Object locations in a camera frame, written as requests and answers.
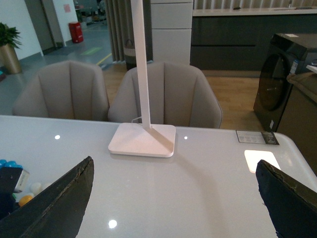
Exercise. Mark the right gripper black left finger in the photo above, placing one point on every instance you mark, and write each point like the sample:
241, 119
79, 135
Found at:
58, 211

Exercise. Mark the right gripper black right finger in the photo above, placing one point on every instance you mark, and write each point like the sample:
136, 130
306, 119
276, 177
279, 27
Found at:
291, 205

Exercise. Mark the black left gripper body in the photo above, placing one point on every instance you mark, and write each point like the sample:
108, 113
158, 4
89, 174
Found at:
12, 180

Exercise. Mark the blue three-stud block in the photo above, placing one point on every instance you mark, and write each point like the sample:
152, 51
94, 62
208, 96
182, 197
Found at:
9, 164

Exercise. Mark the table label sticker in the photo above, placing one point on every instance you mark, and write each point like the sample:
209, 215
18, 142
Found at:
257, 137

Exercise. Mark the beige chair left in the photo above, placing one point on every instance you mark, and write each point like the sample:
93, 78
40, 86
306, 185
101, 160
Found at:
65, 90

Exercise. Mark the beige chair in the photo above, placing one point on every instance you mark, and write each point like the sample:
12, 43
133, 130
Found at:
179, 95
65, 90

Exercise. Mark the white desk lamp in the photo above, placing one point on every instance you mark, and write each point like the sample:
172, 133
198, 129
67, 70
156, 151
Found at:
145, 139

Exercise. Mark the potted green plant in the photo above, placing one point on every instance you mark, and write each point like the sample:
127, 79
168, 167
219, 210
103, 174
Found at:
9, 41

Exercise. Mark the black washing machine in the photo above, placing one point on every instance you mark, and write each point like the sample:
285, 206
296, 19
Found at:
287, 54

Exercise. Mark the beige chair right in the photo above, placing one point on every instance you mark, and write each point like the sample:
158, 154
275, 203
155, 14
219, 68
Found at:
179, 95

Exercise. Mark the red bin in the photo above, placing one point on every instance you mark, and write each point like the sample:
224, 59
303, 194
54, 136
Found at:
76, 32

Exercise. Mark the dark counter cabinet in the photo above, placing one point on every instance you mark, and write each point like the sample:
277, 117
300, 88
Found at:
239, 39

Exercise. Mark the beige curtain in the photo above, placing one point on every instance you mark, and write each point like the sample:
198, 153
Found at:
120, 27

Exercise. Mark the white drawer cabinet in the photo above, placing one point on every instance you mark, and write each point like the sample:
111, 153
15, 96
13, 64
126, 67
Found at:
171, 22

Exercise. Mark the white studded base plate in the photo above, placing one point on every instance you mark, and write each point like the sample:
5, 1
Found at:
36, 188

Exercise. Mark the woven basket with handles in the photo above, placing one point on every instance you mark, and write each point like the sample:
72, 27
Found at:
129, 54

